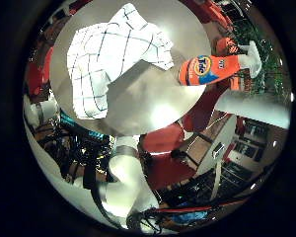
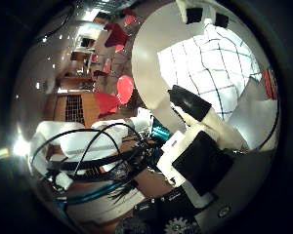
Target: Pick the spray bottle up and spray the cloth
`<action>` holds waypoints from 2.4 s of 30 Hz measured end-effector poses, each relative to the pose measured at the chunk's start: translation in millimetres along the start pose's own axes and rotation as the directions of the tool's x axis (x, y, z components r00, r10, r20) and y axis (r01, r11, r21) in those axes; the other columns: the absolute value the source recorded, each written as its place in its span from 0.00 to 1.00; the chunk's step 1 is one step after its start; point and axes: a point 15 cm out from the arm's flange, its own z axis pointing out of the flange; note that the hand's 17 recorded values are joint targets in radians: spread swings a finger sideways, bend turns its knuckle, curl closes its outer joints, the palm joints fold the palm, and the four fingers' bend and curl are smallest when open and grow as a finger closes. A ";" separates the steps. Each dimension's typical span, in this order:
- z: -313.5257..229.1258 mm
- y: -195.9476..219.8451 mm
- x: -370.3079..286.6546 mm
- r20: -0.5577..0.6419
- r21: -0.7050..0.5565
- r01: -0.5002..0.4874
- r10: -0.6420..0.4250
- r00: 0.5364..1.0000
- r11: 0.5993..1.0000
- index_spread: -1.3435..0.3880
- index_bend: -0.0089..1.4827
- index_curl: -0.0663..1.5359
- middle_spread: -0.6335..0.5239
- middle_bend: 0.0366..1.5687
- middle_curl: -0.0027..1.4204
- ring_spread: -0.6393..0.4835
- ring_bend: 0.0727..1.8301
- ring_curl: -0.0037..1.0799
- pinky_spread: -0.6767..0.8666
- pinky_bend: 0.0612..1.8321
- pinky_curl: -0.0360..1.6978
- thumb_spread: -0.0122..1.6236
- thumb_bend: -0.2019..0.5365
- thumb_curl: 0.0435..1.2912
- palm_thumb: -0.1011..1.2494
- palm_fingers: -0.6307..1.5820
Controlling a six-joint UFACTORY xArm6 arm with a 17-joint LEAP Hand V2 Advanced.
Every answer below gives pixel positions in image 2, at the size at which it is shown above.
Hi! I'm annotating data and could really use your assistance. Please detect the white checked cloth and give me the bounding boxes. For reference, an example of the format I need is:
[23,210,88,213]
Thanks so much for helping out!
[156,23,264,123]

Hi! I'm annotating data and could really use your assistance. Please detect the teal metal connector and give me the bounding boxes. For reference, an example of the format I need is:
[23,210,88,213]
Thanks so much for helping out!
[150,118,171,142]

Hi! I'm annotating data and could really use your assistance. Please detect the wooden cabinet with dark grille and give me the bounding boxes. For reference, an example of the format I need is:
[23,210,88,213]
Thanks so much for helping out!
[43,91,102,129]

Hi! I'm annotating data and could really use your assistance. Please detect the wooden table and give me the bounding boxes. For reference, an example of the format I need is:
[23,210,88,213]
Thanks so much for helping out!
[56,74,96,91]

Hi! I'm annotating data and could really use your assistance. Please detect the dark red chair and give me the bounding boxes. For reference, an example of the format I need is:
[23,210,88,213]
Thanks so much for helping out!
[104,22,130,49]

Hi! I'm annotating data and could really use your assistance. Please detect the blue cable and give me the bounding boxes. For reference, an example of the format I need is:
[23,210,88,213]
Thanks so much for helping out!
[54,179,135,210]

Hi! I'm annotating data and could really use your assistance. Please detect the thin black camera cable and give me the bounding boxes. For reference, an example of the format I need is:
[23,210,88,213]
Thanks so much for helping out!
[31,5,76,47]

